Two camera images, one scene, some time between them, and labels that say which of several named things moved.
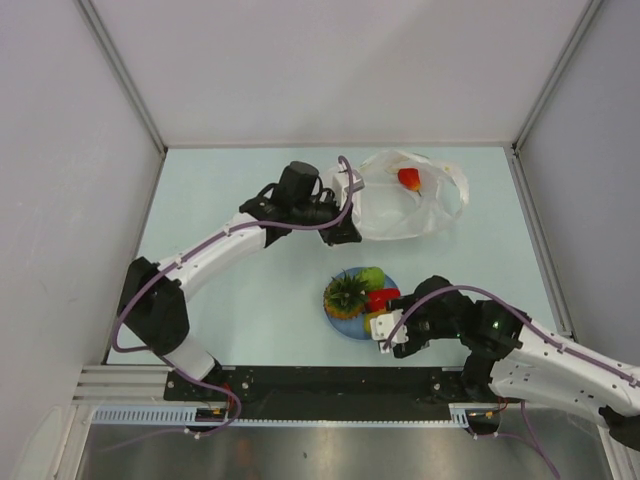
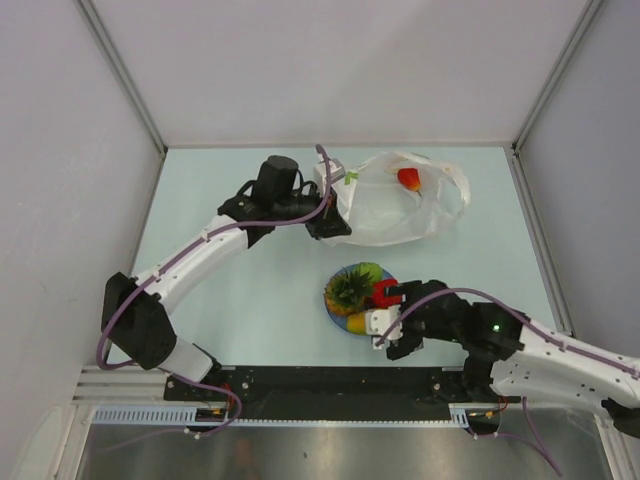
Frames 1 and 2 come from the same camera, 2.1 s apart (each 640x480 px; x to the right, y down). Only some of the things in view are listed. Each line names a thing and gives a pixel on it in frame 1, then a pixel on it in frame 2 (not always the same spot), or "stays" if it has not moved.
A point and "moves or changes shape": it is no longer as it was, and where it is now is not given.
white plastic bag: [389, 211] stays
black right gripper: [414, 344] stays
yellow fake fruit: [371, 316] -> [356, 323]
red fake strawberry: [410, 178] stays
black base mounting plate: [327, 392] stays
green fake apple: [375, 278] moves or changes shape
